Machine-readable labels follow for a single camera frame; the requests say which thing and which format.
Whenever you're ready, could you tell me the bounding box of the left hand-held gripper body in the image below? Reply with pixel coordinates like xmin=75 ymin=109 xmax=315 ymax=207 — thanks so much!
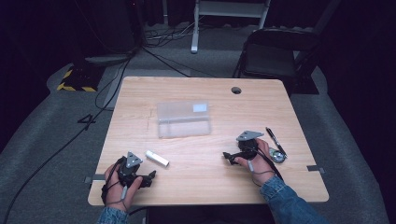
xmin=117 ymin=150 xmax=148 ymax=189

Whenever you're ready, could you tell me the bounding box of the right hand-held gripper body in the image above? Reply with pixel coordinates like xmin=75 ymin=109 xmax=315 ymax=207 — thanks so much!
xmin=234 ymin=130 xmax=265 ymax=161

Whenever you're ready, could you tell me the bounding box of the white eraser stick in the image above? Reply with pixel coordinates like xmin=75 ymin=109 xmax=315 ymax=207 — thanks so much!
xmin=145 ymin=149 xmax=171 ymax=168

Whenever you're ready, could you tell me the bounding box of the black pen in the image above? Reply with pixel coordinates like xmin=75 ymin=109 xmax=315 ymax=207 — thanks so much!
xmin=264 ymin=126 xmax=289 ymax=159

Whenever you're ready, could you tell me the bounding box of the small silver round object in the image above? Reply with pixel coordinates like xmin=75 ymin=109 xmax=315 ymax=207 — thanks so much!
xmin=268 ymin=147 xmax=287 ymax=164

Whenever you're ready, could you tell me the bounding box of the clear plastic pencil case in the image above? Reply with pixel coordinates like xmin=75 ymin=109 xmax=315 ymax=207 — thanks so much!
xmin=156 ymin=99 xmax=213 ymax=140

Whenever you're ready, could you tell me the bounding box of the person's left hand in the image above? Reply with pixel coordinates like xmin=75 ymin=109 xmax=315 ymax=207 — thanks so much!
xmin=104 ymin=162 xmax=144 ymax=213

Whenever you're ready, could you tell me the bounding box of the person's right hand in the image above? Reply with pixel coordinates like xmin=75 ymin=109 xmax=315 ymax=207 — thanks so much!
xmin=233 ymin=137 xmax=277 ymax=187

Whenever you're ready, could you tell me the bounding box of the gray tape strip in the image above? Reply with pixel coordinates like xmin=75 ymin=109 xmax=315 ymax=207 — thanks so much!
xmin=83 ymin=174 xmax=107 ymax=185
xmin=305 ymin=164 xmax=326 ymax=175

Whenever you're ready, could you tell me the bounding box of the black folding chair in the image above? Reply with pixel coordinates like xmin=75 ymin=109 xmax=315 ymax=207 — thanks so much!
xmin=231 ymin=27 xmax=322 ymax=95

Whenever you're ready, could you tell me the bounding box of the yellow black striped base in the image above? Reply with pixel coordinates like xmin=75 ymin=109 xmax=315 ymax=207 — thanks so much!
xmin=56 ymin=63 xmax=106 ymax=93

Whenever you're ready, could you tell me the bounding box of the gray right wrist lanyard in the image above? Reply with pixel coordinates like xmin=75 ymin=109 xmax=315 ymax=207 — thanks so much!
xmin=247 ymin=159 xmax=276 ymax=188

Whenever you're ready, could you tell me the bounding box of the gray wrist lanyard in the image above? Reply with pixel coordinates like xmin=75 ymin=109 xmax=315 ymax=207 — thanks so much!
xmin=106 ymin=184 xmax=130 ymax=213
xmin=247 ymin=159 xmax=276 ymax=188

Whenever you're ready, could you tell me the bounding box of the gray left wrist lanyard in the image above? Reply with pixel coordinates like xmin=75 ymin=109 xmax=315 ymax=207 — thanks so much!
xmin=106 ymin=184 xmax=130 ymax=213

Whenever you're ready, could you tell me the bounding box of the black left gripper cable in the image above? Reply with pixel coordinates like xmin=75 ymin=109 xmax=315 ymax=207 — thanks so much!
xmin=100 ymin=157 xmax=126 ymax=206

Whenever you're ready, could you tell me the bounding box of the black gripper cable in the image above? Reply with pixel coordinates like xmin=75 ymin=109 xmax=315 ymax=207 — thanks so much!
xmin=100 ymin=157 xmax=126 ymax=206
xmin=247 ymin=146 xmax=285 ymax=182

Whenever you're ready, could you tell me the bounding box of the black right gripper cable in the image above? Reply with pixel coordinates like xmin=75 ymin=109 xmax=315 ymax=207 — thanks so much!
xmin=247 ymin=146 xmax=285 ymax=182

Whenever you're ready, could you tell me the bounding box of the black looped floor cable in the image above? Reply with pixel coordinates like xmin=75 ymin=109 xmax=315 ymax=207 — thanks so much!
xmin=94 ymin=60 xmax=126 ymax=112

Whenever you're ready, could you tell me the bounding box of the long black floor cable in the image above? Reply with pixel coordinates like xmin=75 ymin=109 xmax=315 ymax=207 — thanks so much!
xmin=1 ymin=57 xmax=134 ymax=224

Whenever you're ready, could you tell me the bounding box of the black straight floor cable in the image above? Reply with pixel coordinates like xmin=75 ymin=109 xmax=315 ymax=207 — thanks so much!
xmin=141 ymin=46 xmax=191 ymax=77

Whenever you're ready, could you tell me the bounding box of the white metal stand frame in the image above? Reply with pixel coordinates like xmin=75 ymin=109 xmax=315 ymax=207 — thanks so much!
xmin=190 ymin=0 xmax=272 ymax=55

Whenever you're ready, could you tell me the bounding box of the bundle of floor cables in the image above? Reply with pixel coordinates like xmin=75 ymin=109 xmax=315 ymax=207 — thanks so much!
xmin=144 ymin=21 xmax=201 ymax=49

